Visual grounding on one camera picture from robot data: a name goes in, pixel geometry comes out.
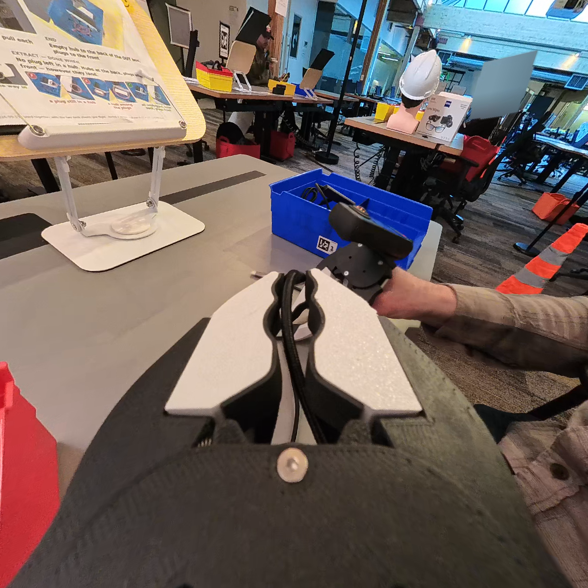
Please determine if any grey panel on stand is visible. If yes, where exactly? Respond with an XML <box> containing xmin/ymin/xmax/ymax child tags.
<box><xmin>165</xmin><ymin>4</ymin><xmax>193</xmax><ymax>49</ymax></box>

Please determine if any black cable bundle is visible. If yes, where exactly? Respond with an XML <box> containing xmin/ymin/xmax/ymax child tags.
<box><xmin>301</xmin><ymin>183</ymin><xmax>356</xmax><ymax>212</ymax></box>

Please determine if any person's right forearm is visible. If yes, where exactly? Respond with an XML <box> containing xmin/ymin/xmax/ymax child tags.
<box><xmin>420</xmin><ymin>282</ymin><xmax>588</xmax><ymax>379</ymax></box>

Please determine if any white instruction sheet stand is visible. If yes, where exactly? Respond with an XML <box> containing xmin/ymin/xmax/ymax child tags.
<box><xmin>0</xmin><ymin>0</ymin><xmax>207</xmax><ymax>194</ymax></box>

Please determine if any orange floor bin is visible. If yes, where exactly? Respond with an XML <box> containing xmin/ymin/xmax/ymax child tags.
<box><xmin>532</xmin><ymin>192</ymin><xmax>580</xmax><ymax>226</ymax></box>

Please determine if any clear acrylic stand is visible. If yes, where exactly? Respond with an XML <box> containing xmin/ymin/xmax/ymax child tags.
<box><xmin>53</xmin><ymin>146</ymin><xmax>166</xmax><ymax>239</ymax></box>

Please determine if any printed instruction sheet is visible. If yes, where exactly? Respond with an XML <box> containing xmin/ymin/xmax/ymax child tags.
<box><xmin>0</xmin><ymin>0</ymin><xmax>184</xmax><ymax>134</ymax></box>

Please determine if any wooden top desk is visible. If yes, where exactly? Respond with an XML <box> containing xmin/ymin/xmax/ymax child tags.
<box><xmin>344</xmin><ymin>116</ymin><xmax>465</xmax><ymax>194</ymax></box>
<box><xmin>186</xmin><ymin>83</ymin><xmax>322</xmax><ymax>152</ymax></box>

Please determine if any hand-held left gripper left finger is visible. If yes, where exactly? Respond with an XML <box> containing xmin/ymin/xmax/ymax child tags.
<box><xmin>164</xmin><ymin>271</ymin><xmax>283</xmax><ymax>444</ymax></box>

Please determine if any white hard hat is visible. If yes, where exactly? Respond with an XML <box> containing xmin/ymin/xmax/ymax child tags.
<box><xmin>399</xmin><ymin>50</ymin><xmax>443</xmax><ymax>101</ymax></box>

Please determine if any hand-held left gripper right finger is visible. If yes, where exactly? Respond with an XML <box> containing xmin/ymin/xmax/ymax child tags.
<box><xmin>305</xmin><ymin>269</ymin><xmax>423</xmax><ymax>444</ymax></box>

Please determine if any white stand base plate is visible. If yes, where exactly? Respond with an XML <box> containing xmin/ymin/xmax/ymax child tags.
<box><xmin>41</xmin><ymin>202</ymin><xmax>206</xmax><ymax>272</ymax></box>

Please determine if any black stanchion post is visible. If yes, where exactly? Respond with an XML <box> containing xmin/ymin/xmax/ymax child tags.
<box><xmin>315</xmin><ymin>0</ymin><xmax>368</xmax><ymax>165</ymax></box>

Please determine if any blue plastic bin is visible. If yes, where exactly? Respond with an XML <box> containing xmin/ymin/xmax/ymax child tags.
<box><xmin>269</xmin><ymin>168</ymin><xmax>433</xmax><ymax>271</ymax></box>

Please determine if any pink mannequin head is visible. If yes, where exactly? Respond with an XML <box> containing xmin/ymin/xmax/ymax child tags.
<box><xmin>386</xmin><ymin>96</ymin><xmax>425</xmax><ymax>134</ymax></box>

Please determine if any white product box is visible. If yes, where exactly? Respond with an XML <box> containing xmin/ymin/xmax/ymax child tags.
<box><xmin>416</xmin><ymin>92</ymin><xmax>474</xmax><ymax>143</ymax></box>

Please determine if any wooden document stand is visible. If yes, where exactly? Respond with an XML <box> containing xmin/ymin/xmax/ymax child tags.
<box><xmin>225</xmin><ymin>40</ymin><xmax>256</xmax><ymax>92</ymax></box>

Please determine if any black office chair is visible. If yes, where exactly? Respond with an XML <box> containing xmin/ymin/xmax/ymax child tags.
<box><xmin>425</xmin><ymin>135</ymin><xmax>501</xmax><ymax>243</ymax></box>

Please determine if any orange traffic cone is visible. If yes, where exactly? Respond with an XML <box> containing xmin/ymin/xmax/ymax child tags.
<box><xmin>495</xmin><ymin>224</ymin><xmax>588</xmax><ymax>295</ymax></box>

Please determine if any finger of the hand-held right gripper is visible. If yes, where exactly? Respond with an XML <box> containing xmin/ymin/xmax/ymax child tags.
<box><xmin>291</xmin><ymin>288</ymin><xmax>313</xmax><ymax>323</ymax></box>
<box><xmin>275</xmin><ymin>323</ymin><xmax>315</xmax><ymax>342</ymax></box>

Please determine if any braided cable copper plug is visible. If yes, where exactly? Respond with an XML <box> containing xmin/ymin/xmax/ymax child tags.
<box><xmin>279</xmin><ymin>270</ymin><xmax>329</xmax><ymax>445</ymax></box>

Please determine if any person's right hand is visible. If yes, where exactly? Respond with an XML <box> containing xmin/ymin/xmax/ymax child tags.
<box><xmin>372</xmin><ymin>266</ymin><xmax>458</xmax><ymax>321</ymax></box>

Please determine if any yellow red plastic bin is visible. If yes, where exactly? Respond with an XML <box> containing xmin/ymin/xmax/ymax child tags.
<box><xmin>195</xmin><ymin>61</ymin><xmax>233</xmax><ymax>91</ymax></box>

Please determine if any red fabric bag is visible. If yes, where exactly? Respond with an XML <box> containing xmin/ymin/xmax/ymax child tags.
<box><xmin>270</xmin><ymin>131</ymin><xmax>296</xmax><ymax>160</ymax></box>
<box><xmin>216</xmin><ymin>135</ymin><xmax>261</xmax><ymax>159</ymax></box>

